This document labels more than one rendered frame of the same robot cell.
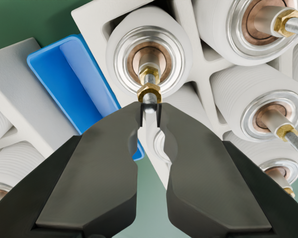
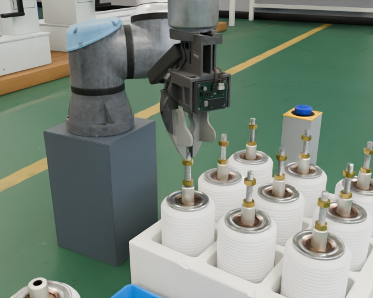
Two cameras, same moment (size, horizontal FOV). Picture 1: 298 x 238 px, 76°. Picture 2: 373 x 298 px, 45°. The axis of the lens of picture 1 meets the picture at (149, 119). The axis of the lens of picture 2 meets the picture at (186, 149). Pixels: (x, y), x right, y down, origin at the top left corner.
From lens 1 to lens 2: 77 cm
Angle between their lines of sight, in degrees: 96
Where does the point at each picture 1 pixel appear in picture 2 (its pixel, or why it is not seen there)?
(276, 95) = (264, 186)
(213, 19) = (203, 187)
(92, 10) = (142, 235)
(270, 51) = (237, 179)
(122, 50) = (170, 200)
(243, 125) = (269, 198)
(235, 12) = (208, 178)
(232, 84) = not seen: hidden behind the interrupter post
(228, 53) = (221, 187)
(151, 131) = (221, 224)
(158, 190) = not seen: outside the picture
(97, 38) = (151, 243)
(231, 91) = not seen: hidden behind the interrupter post
